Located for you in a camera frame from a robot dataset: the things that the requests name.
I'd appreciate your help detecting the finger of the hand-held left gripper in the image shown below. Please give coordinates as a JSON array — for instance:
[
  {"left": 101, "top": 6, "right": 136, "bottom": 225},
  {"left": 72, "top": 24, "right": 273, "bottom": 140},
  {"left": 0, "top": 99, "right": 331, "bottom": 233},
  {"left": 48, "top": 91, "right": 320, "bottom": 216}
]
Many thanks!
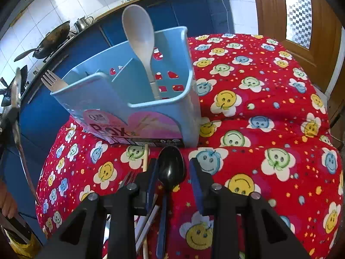
[{"left": 0, "top": 108, "right": 19, "bottom": 146}]

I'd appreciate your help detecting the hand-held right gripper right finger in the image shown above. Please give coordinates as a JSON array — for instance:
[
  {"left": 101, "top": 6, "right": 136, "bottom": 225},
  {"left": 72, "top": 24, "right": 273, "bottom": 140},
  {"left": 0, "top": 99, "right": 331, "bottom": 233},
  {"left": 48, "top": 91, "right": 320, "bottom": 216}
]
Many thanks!
[{"left": 189, "top": 158, "right": 310, "bottom": 259}]

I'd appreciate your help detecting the light blue plastic utensil holder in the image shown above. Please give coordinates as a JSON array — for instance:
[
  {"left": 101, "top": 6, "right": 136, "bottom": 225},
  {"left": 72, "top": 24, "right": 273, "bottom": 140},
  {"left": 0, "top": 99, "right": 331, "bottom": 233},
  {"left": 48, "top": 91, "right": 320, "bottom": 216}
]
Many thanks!
[{"left": 50, "top": 26, "right": 201, "bottom": 149}]

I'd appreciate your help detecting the black plastic spoon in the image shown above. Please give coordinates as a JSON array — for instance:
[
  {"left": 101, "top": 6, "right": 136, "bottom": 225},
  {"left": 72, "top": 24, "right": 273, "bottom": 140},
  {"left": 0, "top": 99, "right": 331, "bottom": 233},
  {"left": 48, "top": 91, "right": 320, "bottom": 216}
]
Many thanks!
[{"left": 156, "top": 146, "right": 187, "bottom": 259}]

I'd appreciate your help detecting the gas stove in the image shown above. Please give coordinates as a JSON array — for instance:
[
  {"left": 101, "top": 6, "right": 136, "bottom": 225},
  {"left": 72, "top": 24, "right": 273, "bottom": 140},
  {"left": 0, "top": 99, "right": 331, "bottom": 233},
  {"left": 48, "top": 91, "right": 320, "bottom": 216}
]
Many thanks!
[{"left": 35, "top": 36, "right": 76, "bottom": 65}]

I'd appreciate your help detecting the person's left forearm yellow sleeve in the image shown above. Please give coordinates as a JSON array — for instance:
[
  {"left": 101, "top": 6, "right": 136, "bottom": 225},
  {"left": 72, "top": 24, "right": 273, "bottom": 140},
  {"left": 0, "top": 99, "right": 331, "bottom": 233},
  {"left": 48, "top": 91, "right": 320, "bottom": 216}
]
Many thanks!
[{"left": 5, "top": 232, "right": 41, "bottom": 259}]

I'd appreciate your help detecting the dark wok with utensils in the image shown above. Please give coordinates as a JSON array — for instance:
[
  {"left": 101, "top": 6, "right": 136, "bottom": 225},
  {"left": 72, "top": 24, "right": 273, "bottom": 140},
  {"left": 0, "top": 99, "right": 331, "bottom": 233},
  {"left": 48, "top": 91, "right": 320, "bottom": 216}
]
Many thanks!
[{"left": 0, "top": 65, "right": 29, "bottom": 107}]

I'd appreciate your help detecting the steel wok with long handle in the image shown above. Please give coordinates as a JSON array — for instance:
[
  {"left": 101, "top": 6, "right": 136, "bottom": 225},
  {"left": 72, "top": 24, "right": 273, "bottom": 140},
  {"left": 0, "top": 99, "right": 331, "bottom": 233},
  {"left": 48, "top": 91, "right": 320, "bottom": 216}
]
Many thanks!
[{"left": 14, "top": 20, "right": 77, "bottom": 62}]

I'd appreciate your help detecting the blue kitchen base cabinet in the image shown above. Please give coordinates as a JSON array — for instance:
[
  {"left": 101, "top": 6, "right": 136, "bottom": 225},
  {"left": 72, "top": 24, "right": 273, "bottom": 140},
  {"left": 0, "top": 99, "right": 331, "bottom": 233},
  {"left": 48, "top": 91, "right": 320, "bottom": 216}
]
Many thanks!
[{"left": 0, "top": 0, "right": 232, "bottom": 222}]

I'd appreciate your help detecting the person's left hand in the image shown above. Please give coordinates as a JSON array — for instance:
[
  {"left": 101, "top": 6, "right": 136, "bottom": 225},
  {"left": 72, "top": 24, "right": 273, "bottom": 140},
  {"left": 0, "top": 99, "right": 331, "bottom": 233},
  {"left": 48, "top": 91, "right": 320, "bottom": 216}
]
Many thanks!
[{"left": 0, "top": 181, "right": 18, "bottom": 219}]

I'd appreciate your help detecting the metal fork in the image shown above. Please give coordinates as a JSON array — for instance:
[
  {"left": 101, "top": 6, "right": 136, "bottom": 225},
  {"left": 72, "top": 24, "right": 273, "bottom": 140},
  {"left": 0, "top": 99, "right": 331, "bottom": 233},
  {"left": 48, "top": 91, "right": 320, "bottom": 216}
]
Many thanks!
[{"left": 117, "top": 171, "right": 138, "bottom": 192}]

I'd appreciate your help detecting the red smiley flower tablecloth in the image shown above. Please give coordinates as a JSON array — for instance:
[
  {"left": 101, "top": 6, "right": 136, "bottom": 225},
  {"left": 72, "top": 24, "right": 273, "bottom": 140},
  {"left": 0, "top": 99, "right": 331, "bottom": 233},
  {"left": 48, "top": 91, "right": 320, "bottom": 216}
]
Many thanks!
[{"left": 35, "top": 33, "right": 343, "bottom": 259}]

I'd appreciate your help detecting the wooden door with glass panel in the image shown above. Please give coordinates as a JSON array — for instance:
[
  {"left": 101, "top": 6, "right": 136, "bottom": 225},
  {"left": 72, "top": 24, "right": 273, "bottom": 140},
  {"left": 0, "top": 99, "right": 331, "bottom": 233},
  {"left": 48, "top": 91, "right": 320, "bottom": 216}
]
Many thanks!
[{"left": 251, "top": 0, "right": 345, "bottom": 95}]

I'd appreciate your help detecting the white power cable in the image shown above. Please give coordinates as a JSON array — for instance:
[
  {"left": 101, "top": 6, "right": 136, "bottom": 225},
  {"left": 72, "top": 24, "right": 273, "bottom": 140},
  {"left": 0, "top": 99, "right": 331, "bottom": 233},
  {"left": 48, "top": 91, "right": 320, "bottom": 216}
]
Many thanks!
[{"left": 207, "top": 0, "right": 235, "bottom": 33}]

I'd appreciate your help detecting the steel kettle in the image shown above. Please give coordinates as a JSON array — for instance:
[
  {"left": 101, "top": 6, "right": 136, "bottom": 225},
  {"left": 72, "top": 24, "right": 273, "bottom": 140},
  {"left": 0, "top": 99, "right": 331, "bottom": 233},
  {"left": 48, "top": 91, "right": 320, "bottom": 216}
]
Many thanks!
[{"left": 73, "top": 16, "right": 94, "bottom": 31}]

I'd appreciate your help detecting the white plastic spoon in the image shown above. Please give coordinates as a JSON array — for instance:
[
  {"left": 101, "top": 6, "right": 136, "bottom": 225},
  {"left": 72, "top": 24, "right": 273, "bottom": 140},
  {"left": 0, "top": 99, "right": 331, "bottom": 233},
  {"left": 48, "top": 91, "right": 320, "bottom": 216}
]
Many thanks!
[{"left": 122, "top": 4, "right": 162, "bottom": 100}]

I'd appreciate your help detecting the white chopstick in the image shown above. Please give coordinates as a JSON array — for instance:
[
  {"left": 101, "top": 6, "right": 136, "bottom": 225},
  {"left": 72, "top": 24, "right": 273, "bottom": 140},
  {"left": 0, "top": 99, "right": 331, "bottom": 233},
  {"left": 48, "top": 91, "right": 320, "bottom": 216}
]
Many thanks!
[
  {"left": 135, "top": 205, "right": 157, "bottom": 245},
  {"left": 135, "top": 206, "right": 160, "bottom": 252}
]

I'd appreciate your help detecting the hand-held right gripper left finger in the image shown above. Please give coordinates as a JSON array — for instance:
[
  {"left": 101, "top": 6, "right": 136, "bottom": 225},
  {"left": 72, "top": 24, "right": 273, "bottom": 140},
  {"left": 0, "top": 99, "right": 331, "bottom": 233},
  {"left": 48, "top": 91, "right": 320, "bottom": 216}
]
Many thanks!
[{"left": 35, "top": 158, "right": 158, "bottom": 259}]

